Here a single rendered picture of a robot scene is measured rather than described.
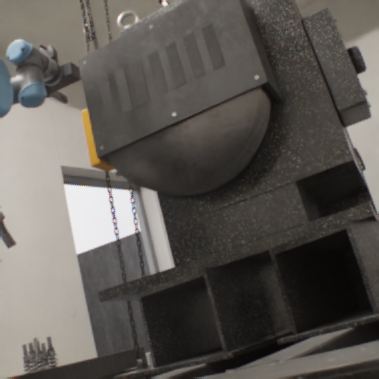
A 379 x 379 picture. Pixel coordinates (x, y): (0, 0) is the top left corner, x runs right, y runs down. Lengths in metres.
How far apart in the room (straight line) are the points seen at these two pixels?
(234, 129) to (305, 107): 0.20
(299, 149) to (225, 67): 0.25
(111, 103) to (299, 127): 0.46
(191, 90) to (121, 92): 0.19
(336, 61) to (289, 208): 0.37
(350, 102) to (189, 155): 0.39
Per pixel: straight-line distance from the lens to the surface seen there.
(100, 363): 1.86
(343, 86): 1.16
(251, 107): 1.05
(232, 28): 1.14
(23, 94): 1.39
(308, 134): 1.13
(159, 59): 1.19
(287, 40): 1.23
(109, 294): 1.30
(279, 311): 1.33
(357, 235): 1.03
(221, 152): 1.05
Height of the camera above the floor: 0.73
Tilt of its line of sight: 16 degrees up
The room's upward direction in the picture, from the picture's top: 15 degrees counter-clockwise
